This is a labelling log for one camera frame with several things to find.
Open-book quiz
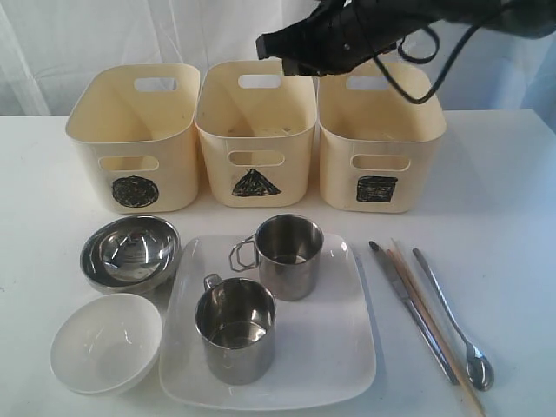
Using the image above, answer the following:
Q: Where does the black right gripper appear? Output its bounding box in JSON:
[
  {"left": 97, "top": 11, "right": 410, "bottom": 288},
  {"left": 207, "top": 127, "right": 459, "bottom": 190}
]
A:
[{"left": 256, "top": 1, "right": 439, "bottom": 76}]

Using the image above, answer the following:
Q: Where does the wooden chopstick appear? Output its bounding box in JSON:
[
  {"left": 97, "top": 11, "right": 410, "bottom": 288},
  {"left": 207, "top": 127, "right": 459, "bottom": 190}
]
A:
[
  {"left": 392, "top": 239, "right": 413, "bottom": 281},
  {"left": 387, "top": 249, "right": 486, "bottom": 416}
]

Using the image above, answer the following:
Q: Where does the stainless steel spoon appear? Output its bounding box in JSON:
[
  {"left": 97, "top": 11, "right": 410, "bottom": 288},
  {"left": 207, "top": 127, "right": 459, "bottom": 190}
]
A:
[{"left": 412, "top": 248, "right": 494, "bottom": 392}]

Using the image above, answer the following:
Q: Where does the cream bin with triangle mark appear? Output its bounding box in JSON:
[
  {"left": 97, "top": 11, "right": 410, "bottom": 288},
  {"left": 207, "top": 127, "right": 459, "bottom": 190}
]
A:
[{"left": 195, "top": 60, "right": 317, "bottom": 208}]

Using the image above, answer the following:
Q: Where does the cream bin with square mark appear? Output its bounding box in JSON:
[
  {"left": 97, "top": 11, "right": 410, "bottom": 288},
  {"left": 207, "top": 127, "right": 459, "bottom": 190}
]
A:
[{"left": 317, "top": 63, "right": 447, "bottom": 214}]

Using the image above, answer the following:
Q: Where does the cream bin with circle mark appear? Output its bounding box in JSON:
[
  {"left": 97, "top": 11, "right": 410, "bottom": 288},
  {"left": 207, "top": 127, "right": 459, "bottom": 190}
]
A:
[{"left": 65, "top": 63, "right": 201, "bottom": 214}]

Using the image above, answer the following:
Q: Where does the stainless steel bowl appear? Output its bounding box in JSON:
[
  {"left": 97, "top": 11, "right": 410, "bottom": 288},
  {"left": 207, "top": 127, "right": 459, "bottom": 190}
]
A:
[{"left": 79, "top": 215, "right": 182, "bottom": 295}]

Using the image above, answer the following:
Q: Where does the white ceramic bowl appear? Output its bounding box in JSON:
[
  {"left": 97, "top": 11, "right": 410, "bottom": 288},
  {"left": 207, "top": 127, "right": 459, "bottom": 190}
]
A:
[{"left": 50, "top": 294, "right": 163, "bottom": 396}]

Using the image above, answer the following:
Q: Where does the steel mug with wire handle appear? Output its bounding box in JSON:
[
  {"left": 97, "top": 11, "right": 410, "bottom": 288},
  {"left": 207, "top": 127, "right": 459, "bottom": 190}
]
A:
[{"left": 228, "top": 214, "right": 324, "bottom": 301}]

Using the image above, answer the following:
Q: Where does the steel mug with band handle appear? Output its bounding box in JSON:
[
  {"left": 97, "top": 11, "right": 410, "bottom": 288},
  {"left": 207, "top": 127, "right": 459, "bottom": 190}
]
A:
[{"left": 195, "top": 274, "right": 276, "bottom": 385}]

